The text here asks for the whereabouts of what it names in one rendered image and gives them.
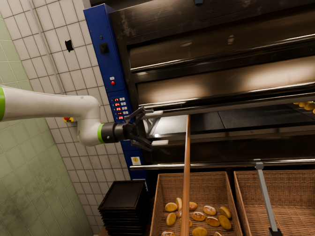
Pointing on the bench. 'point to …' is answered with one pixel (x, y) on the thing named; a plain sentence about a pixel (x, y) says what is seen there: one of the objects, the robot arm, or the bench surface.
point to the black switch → (104, 47)
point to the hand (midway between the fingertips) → (162, 128)
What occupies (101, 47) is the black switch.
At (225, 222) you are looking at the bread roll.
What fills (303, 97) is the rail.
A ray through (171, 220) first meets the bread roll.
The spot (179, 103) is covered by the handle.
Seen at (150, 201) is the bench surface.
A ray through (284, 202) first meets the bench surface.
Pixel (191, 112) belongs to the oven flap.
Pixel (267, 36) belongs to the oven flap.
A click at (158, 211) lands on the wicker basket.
